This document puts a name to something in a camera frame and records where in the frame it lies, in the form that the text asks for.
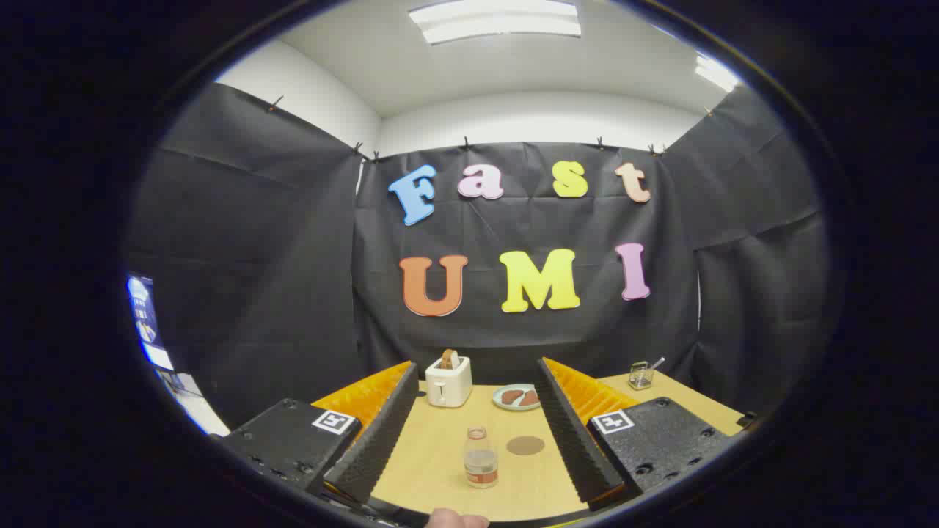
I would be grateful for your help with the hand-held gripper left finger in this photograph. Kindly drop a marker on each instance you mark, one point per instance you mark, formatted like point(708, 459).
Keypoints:
point(381, 433)

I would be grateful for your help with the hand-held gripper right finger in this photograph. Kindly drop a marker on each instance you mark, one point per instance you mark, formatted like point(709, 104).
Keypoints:
point(576, 433)

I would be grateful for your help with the brown round coaster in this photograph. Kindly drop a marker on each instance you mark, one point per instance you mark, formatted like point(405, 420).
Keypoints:
point(526, 446)

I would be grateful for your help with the clear juice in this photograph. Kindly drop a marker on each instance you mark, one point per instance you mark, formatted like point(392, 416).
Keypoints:
point(481, 460)

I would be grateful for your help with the clear plastic bottle red label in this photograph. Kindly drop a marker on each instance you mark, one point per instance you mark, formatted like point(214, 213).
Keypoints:
point(481, 477)

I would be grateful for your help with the brown meat slice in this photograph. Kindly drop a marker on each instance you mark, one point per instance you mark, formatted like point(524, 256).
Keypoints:
point(511, 397)
point(530, 398)

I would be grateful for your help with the wooden table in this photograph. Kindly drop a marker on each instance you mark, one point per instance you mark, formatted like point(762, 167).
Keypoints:
point(440, 455)

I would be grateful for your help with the white toaster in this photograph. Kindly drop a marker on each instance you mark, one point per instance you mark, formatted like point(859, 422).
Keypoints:
point(449, 389)

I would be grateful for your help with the pale green plate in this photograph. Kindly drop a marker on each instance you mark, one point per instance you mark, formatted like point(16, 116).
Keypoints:
point(499, 400)

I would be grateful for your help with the metal mesh holder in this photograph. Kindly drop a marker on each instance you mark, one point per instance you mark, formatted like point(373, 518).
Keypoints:
point(640, 377)

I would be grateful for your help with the bread slice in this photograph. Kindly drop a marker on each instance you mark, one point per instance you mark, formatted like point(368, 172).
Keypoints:
point(450, 359)

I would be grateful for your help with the white desk edge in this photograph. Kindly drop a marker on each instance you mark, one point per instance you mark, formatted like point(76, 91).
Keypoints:
point(194, 407)

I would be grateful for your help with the black backdrop cloth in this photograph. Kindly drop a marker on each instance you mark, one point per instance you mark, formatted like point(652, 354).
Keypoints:
point(528, 220)

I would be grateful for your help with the computer monitor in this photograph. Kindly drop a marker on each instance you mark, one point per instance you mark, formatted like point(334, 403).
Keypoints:
point(145, 323)

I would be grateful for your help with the small ceiling light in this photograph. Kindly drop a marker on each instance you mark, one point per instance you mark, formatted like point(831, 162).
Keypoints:
point(715, 73)

